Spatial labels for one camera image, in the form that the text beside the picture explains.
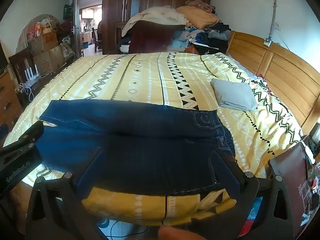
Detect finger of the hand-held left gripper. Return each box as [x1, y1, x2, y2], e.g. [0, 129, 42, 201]
[0, 121, 44, 157]
[0, 124, 10, 142]

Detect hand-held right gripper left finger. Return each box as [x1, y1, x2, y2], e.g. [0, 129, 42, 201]
[26, 147, 104, 240]

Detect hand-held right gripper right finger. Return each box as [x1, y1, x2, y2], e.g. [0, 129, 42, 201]
[212, 149, 293, 240]

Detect dark blue jeans pants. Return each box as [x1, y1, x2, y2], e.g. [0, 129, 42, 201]
[35, 99, 242, 197]

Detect wooden dresser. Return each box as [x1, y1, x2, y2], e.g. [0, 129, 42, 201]
[0, 70, 24, 130]

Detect white router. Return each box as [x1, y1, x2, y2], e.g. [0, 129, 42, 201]
[24, 65, 42, 86]

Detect dark red nightstand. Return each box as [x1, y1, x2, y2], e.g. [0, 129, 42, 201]
[269, 142, 318, 235]

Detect dark wooden chair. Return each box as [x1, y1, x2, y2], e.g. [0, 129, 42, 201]
[9, 47, 35, 85]

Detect large plain cardboard box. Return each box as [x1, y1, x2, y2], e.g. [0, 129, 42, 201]
[32, 45, 67, 74]

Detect grey folded cloth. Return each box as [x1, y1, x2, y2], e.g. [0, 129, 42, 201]
[210, 78, 258, 111]

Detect cardboard box red print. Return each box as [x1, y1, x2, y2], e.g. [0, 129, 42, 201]
[29, 30, 59, 53]

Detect round floral table top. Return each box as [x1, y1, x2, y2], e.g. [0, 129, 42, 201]
[16, 14, 63, 54]

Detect yellow patterned bed blanket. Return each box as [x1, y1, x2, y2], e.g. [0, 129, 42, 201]
[4, 52, 304, 227]

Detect wooden headboard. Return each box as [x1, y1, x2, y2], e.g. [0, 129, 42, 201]
[226, 31, 320, 135]

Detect grey room door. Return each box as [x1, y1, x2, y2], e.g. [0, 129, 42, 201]
[71, 0, 82, 55]

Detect green bag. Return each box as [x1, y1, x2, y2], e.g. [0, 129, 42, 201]
[62, 4, 73, 20]

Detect maroon cloth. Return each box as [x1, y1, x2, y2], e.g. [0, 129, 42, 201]
[129, 20, 185, 54]

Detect orange blanket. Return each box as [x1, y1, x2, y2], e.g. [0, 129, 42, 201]
[176, 6, 220, 29]

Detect cream white blanket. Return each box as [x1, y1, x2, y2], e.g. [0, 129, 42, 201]
[122, 6, 187, 37]

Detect pink floral cloth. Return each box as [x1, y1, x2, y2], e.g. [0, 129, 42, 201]
[185, 0, 216, 14]

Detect black floor cable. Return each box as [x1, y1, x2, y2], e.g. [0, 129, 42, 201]
[100, 219, 160, 237]

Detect grey wall conduit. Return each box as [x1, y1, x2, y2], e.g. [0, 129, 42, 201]
[265, 0, 278, 40]

